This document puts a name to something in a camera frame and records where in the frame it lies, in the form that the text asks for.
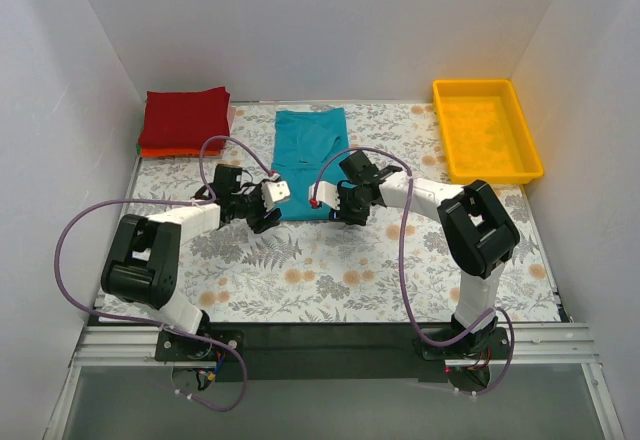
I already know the teal t-shirt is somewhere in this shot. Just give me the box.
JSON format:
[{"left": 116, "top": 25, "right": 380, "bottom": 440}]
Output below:
[{"left": 272, "top": 108, "right": 349, "bottom": 221}]

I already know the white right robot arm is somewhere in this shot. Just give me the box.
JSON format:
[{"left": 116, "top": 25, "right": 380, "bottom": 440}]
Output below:
[{"left": 310, "top": 149, "right": 520, "bottom": 356}]

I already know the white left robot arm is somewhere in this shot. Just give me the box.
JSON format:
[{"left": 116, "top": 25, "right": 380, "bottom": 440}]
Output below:
[{"left": 101, "top": 165, "right": 290, "bottom": 336}]

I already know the folded pink t-shirt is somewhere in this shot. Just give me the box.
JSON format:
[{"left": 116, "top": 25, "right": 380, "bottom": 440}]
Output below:
[{"left": 218, "top": 104, "right": 236, "bottom": 137}]

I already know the folded red t-shirt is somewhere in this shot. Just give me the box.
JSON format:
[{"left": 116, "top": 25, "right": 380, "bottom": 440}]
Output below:
[{"left": 138, "top": 87, "right": 231, "bottom": 151}]

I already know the folded orange t-shirt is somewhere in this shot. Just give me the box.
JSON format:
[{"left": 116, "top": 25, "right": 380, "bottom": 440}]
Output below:
[{"left": 139, "top": 147, "right": 201, "bottom": 158}]

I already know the yellow plastic tray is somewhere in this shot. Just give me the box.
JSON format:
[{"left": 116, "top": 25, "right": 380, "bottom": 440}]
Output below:
[{"left": 432, "top": 79, "right": 544, "bottom": 185}]

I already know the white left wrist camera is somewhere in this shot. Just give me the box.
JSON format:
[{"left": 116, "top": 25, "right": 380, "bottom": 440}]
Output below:
[{"left": 261, "top": 180, "right": 291, "bottom": 211}]

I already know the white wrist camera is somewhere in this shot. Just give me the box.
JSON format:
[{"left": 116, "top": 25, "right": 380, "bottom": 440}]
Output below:
[
  {"left": 308, "top": 181, "right": 340, "bottom": 210},
  {"left": 261, "top": 180, "right": 291, "bottom": 211}
]

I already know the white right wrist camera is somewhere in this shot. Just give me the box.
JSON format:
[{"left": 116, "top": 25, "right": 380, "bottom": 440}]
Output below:
[{"left": 308, "top": 181, "right": 340, "bottom": 210}]

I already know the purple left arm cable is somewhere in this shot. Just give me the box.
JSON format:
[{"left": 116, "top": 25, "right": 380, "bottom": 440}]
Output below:
[{"left": 53, "top": 135, "right": 281, "bottom": 413}]

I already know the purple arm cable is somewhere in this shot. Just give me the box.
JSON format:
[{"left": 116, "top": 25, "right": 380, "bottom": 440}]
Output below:
[
  {"left": 308, "top": 146, "right": 514, "bottom": 397},
  {"left": 53, "top": 135, "right": 281, "bottom": 413}
]

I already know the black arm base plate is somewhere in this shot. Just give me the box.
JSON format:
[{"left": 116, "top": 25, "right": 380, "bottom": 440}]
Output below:
[{"left": 154, "top": 320, "right": 514, "bottom": 384}]

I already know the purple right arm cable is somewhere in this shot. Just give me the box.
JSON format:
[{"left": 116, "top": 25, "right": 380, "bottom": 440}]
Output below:
[{"left": 308, "top": 146, "right": 514, "bottom": 397}]

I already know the aluminium frame rail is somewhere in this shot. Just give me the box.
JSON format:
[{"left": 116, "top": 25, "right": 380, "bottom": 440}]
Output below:
[{"left": 71, "top": 323, "right": 601, "bottom": 366}]

